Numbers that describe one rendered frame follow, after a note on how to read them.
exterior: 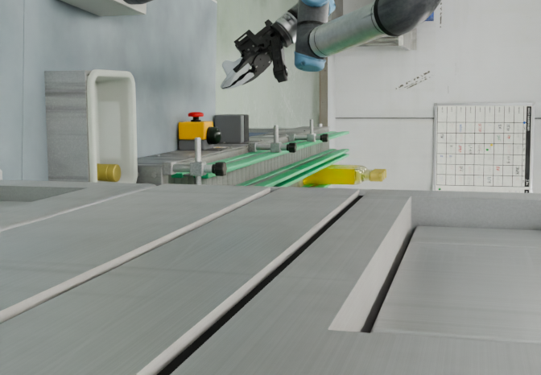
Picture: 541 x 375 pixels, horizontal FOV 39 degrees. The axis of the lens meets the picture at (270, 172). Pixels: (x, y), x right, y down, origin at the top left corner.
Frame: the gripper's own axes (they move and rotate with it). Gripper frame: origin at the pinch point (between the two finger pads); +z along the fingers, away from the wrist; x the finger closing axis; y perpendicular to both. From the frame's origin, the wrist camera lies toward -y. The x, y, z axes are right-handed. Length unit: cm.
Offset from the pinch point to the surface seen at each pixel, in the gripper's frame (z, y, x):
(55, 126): 35, -21, 54
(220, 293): 25, -99, 135
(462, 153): -195, 122, -505
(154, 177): 28, -28, 32
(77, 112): 30, -23, 55
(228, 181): 15.2, -17.6, -7.0
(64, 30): 23, -7, 56
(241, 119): 0.2, 3.7, -22.3
